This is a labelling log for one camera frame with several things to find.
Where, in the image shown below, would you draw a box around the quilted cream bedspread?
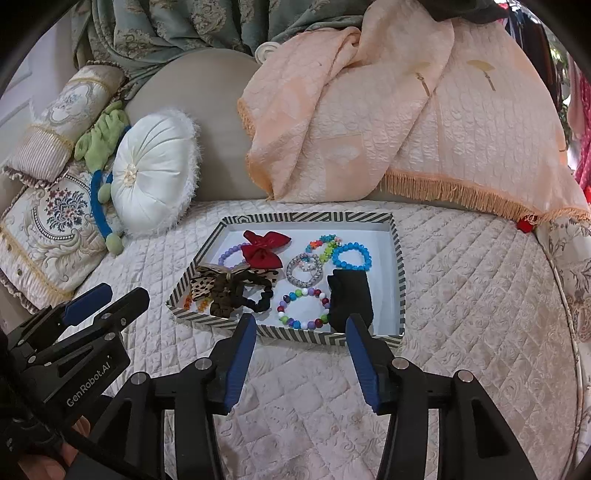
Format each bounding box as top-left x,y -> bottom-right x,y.
84,200 -> 581,479

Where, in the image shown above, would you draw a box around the floral cream bed skirt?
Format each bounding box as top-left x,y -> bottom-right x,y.
533,216 -> 591,351

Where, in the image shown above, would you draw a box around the hanging red clothes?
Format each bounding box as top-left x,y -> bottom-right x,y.
567,55 -> 591,202

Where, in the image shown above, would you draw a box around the leopard print bow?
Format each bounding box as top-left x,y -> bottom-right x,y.
189,264 -> 283,301

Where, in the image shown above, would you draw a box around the multicolour bead bracelet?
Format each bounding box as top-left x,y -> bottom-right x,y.
276,287 -> 332,331

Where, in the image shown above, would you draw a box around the black velvet pouch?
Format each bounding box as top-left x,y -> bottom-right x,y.
328,269 -> 374,333

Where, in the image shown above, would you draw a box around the left hand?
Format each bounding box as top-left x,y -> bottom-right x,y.
17,430 -> 78,480

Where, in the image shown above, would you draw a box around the floral embroidered pillow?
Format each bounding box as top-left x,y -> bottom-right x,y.
1,162 -> 107,313

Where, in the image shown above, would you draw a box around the purple bead bracelet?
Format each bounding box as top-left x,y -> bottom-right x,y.
216,242 -> 250,270

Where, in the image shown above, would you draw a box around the beige upholstered headboard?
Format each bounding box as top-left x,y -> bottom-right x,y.
126,49 -> 266,201

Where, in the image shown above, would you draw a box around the peach fringed blanket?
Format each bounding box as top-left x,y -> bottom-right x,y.
238,1 -> 590,223

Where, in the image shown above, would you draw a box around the striped black white tray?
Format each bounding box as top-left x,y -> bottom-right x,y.
166,211 -> 406,348

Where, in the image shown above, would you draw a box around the brown scrunchie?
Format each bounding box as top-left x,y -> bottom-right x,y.
209,274 -> 243,318

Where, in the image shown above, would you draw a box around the red satin bow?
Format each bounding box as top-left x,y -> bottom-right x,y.
240,230 -> 291,269

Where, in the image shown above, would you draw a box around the round white satin cushion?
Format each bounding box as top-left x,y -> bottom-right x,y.
111,108 -> 201,238

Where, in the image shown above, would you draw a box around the blue bead bracelet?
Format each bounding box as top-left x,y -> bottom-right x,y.
330,241 -> 374,273

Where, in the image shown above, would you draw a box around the green damask curtain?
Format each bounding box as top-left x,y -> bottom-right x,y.
71,0 -> 370,100

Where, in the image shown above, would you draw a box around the black scrunchie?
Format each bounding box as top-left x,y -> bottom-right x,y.
229,271 -> 273,313

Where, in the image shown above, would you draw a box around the cream bolster pillow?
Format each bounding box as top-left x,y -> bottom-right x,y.
2,64 -> 124,188

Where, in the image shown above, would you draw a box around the green blue plush toy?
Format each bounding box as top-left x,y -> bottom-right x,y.
74,101 -> 130,256

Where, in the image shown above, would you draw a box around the lavender white spiral bracelet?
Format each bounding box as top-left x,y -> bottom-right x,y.
284,251 -> 324,289

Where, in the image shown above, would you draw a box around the colourful snowflake bead bracelet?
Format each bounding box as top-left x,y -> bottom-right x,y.
303,233 -> 344,265

